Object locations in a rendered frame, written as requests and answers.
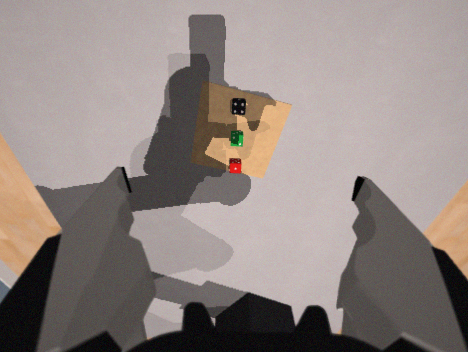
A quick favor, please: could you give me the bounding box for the tan mat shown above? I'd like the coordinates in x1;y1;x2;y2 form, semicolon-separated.
191;81;292;178

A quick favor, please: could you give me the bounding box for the green die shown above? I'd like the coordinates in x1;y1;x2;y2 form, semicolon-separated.
231;131;243;147

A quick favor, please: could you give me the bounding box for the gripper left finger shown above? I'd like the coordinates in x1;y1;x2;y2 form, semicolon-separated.
0;166;156;352

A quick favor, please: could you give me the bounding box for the black die with white pips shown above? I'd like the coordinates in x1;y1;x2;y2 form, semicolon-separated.
232;98;246;115

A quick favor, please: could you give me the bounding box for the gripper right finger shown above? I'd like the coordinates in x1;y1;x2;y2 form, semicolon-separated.
336;176;468;352

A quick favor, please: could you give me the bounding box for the red die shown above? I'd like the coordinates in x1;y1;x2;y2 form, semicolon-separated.
230;159;241;173

